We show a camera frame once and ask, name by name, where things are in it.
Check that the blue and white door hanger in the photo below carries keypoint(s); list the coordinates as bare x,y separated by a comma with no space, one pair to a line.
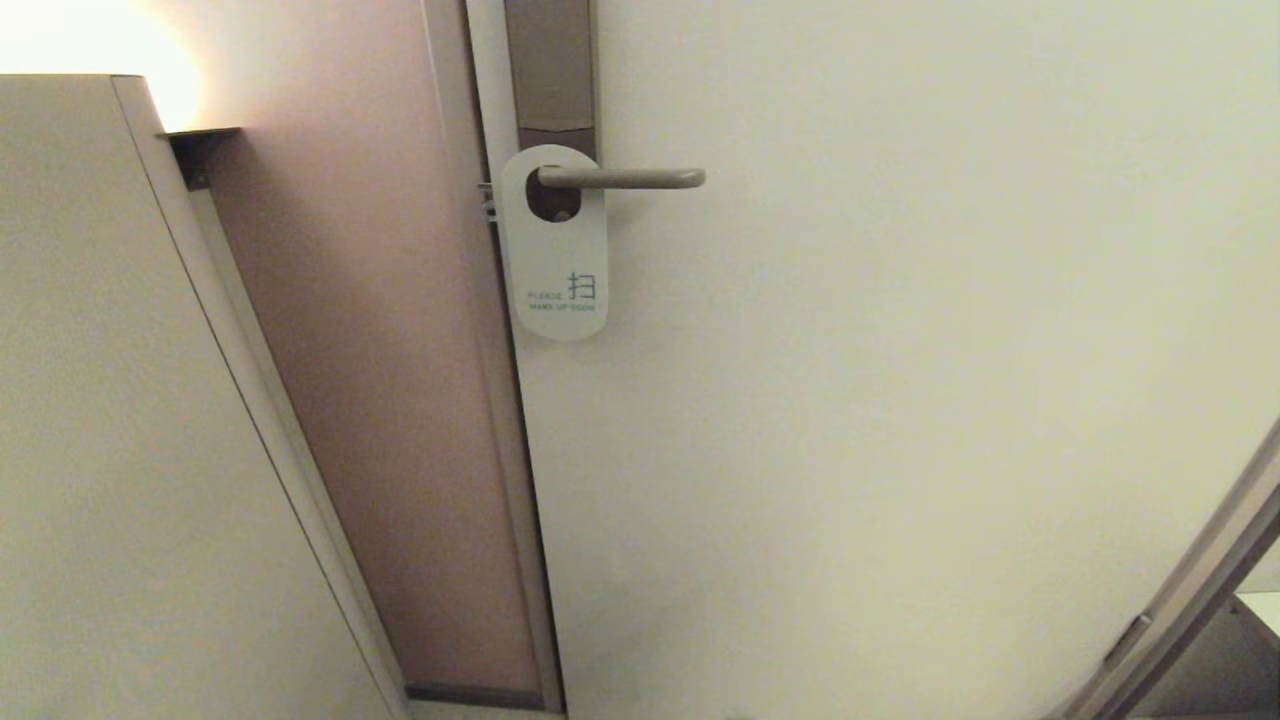
555,260

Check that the white room door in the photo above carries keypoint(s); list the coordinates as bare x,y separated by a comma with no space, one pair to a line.
850,400

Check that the metal door latch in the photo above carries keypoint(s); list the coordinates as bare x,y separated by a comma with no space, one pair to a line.
487,203

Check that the brown metal lock plate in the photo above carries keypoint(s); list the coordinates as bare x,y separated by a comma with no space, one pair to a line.
550,70

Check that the dark baseboard strip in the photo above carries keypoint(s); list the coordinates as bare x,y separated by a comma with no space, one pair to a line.
470,695

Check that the beige cabinet panel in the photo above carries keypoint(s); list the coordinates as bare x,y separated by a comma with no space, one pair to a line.
100,400

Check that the beige door frame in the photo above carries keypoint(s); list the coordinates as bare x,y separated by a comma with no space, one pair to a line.
497,400

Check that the dark wall light ledge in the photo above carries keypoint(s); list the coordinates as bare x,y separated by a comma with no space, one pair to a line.
200,150

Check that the small brown frame hinge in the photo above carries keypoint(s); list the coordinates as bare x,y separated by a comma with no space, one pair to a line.
1130,635

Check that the brown wooden side frame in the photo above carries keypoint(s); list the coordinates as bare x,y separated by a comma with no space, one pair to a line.
1180,600

